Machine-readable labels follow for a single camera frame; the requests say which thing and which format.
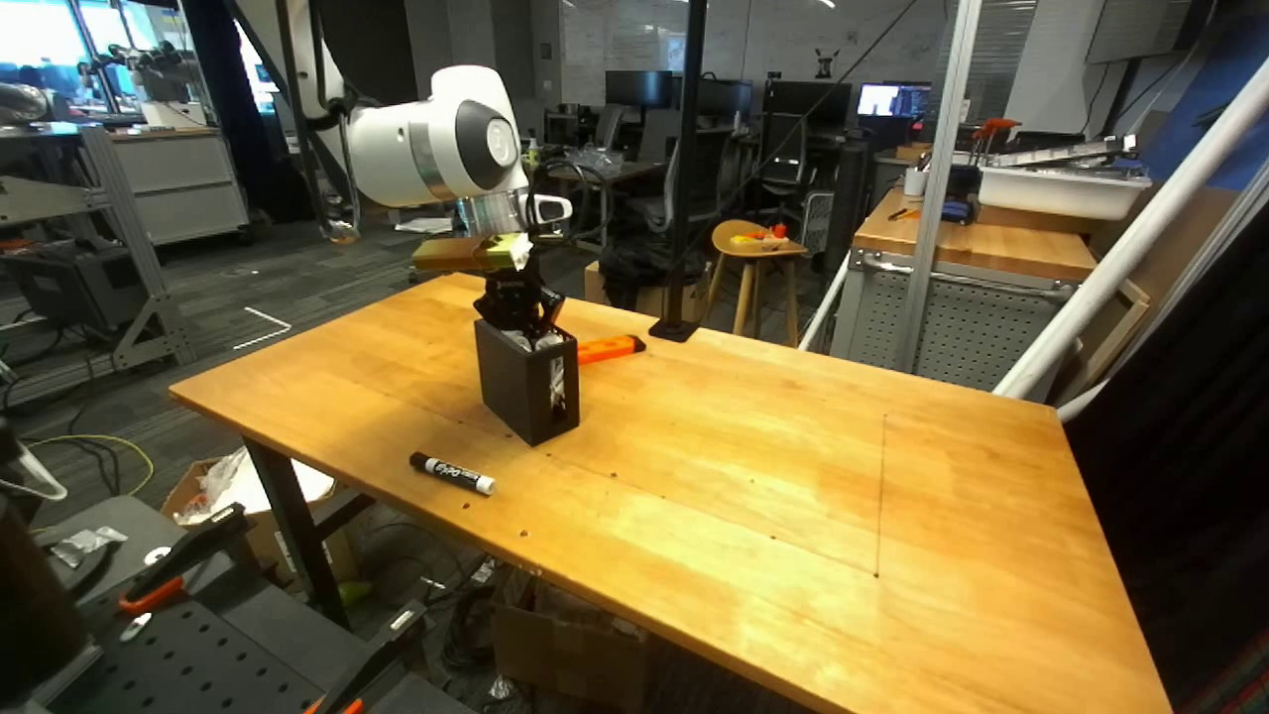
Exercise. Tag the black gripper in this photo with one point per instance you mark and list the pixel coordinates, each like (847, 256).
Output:
(517, 293)

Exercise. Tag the black perforated box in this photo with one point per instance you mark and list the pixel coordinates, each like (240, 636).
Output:
(520, 390)

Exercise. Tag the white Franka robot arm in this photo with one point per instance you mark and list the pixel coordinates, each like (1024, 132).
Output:
(422, 143)

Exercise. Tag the large cardboard box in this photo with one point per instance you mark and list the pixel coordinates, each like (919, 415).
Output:
(568, 654)

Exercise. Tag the orange marker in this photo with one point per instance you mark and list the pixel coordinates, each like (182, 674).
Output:
(611, 350)

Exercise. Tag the black and white marker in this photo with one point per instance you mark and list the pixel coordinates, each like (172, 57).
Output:
(453, 473)

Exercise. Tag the black pole stand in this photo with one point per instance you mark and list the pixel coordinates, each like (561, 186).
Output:
(689, 161)

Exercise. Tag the round wooden stool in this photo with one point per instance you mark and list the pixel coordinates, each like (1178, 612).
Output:
(755, 239)

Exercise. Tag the small orange yellow tool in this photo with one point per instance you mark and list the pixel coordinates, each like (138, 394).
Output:
(765, 235)

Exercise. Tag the black table leg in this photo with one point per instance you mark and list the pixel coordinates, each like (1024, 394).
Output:
(301, 527)

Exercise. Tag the crumpled paper bag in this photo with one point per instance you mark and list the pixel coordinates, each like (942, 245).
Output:
(219, 483)

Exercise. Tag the white cabinet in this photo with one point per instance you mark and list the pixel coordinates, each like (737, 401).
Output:
(186, 185)

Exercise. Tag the lit computer monitor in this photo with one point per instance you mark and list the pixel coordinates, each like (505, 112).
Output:
(895, 102)

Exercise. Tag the grey metal shelf unit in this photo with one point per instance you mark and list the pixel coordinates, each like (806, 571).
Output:
(80, 262)

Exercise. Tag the white upright pole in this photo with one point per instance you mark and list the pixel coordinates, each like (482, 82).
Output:
(942, 173)

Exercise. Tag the grey pegboard panel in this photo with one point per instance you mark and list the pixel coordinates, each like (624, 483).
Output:
(976, 332)

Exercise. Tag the black perforated plate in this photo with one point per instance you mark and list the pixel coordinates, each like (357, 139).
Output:
(201, 658)

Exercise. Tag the wooden workbench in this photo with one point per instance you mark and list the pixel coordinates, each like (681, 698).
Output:
(976, 245)

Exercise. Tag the white tray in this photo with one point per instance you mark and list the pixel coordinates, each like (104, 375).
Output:
(1057, 186)

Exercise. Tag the white diagonal pole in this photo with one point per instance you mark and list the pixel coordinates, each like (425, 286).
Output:
(1137, 222)

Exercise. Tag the tan wrist camera mount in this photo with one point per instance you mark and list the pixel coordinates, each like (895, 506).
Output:
(458, 256)

